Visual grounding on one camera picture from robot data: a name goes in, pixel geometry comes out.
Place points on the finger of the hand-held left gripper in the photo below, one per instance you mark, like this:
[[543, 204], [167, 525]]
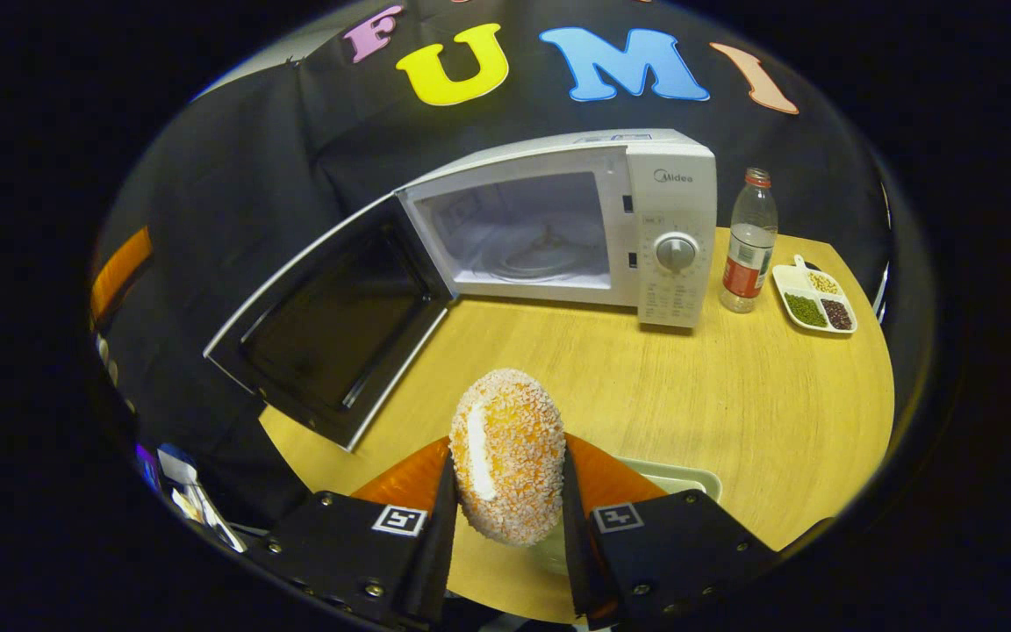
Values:
[[119, 268]]

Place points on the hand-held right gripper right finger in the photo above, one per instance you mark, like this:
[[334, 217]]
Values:
[[577, 562]]

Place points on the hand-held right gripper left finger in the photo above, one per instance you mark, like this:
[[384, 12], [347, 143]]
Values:
[[435, 570]]

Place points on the crumb coated bread roll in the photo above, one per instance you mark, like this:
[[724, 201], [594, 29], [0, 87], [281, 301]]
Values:
[[514, 456]]

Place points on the white microwave oven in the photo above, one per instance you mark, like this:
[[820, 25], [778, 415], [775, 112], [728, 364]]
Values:
[[672, 211]]

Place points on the white square tray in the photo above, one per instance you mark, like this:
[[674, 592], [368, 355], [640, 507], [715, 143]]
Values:
[[685, 478]]

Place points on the black backdrop cloth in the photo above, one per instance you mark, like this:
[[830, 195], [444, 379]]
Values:
[[233, 158]]

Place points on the clear bottle with red label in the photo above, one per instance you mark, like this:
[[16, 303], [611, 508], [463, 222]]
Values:
[[747, 254]]

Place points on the white divided dish with beans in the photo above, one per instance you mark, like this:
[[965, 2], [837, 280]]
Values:
[[813, 298]]

